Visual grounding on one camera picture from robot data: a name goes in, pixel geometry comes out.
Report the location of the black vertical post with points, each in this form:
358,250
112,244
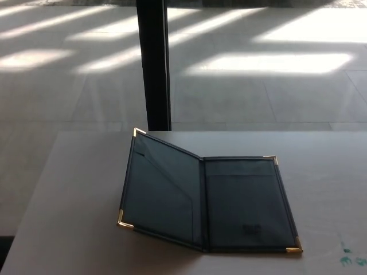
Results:
153,63

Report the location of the black diary with gold corners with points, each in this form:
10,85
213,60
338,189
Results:
229,200

